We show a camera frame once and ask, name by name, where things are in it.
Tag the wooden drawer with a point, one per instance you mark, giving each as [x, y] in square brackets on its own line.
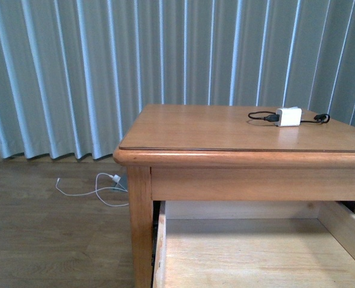
[255, 244]

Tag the wooden nightstand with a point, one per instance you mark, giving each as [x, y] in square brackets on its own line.
[218, 154]

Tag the open grey floor socket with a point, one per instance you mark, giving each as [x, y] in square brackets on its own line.
[122, 185]

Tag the white plug on floor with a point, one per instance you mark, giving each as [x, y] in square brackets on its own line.
[115, 178]

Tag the white charger adapter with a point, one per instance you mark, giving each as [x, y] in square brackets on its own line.
[288, 117]

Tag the pale pleated curtain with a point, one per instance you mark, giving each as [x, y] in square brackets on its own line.
[74, 75]

